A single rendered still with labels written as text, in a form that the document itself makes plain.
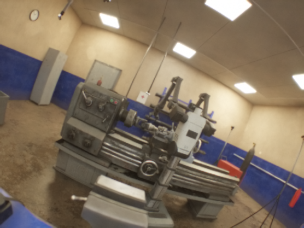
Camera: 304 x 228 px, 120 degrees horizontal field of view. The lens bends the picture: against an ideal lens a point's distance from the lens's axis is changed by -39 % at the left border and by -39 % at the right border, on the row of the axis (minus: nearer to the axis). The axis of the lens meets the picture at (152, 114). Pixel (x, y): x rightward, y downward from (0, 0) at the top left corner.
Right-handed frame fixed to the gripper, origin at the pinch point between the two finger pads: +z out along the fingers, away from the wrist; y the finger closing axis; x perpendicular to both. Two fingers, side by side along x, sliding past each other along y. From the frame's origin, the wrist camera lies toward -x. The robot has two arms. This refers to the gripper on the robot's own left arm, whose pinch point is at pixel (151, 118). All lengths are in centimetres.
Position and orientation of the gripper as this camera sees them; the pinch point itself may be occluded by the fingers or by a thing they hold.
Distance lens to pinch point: 199.5
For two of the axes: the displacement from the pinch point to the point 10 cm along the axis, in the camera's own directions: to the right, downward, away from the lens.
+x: 0.2, 5.9, -8.1
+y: -8.8, -3.8, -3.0
